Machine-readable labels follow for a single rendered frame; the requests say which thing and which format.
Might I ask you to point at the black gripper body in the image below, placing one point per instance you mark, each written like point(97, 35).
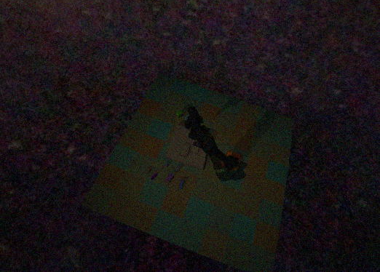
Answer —
point(193, 134)

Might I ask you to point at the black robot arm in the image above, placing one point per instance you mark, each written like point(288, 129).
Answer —
point(194, 121)

